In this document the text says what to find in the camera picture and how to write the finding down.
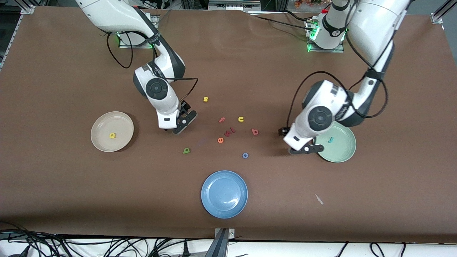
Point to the red foam letter b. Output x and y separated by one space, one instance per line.
255 131

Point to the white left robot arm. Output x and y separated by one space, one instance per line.
375 21

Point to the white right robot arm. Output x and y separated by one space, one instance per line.
114 14

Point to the pale green plate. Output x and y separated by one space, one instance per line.
342 150

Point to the white paper scrap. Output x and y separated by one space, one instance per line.
319 199

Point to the beige brown plate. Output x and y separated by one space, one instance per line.
107 146

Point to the blue plate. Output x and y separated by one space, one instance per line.
224 194

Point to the grey metal socket box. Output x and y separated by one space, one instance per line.
234 5

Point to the brown table cover sheet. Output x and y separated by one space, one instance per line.
71 196

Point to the orange artificial flowers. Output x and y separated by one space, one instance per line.
310 3

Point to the black power plug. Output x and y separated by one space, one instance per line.
186 250

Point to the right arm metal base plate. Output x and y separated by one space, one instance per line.
123 45

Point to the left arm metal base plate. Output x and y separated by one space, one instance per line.
325 50

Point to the metal table edge bracket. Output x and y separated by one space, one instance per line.
224 235

